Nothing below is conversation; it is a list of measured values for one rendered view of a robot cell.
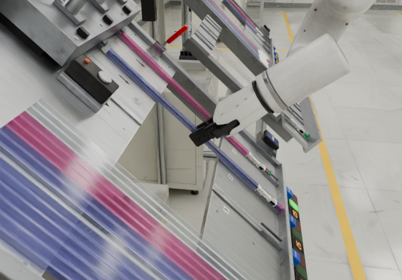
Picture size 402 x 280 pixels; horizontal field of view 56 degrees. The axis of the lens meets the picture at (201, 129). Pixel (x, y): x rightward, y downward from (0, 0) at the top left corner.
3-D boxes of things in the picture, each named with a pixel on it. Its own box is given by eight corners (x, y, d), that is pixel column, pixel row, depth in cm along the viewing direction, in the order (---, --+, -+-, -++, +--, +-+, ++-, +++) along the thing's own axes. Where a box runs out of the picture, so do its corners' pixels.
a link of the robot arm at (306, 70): (267, 64, 77) (265, 75, 69) (326, 27, 72) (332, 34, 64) (289, 98, 79) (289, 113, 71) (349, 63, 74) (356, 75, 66)
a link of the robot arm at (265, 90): (265, 64, 77) (253, 72, 78) (265, 78, 69) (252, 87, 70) (287, 96, 79) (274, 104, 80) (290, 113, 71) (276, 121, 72)
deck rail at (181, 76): (264, 176, 107) (281, 163, 105) (264, 180, 106) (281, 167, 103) (64, -14, 92) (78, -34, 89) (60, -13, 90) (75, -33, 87)
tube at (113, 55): (279, 208, 87) (282, 206, 86) (279, 212, 86) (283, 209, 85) (107, 51, 76) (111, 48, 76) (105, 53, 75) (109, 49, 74)
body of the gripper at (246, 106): (258, 70, 78) (213, 98, 82) (257, 88, 69) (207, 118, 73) (277, 99, 80) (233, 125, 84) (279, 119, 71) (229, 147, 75)
